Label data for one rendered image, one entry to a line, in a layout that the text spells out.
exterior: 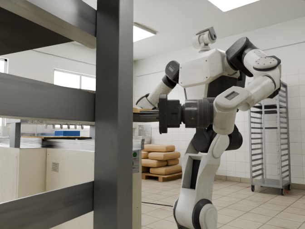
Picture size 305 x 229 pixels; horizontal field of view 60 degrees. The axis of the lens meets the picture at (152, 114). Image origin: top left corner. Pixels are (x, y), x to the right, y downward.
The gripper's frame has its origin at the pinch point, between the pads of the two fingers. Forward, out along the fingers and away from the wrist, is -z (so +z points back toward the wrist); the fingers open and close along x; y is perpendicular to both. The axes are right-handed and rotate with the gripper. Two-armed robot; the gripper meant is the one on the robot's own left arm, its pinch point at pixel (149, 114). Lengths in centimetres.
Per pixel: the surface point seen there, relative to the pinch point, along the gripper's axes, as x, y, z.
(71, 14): 4, 59, 0
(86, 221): -56, -68, -45
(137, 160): -22, -81, -18
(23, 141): -11, -126, -122
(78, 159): -21, -75, -53
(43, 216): -13, 61, -1
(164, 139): -14, -576, -33
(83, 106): -4, 57, 1
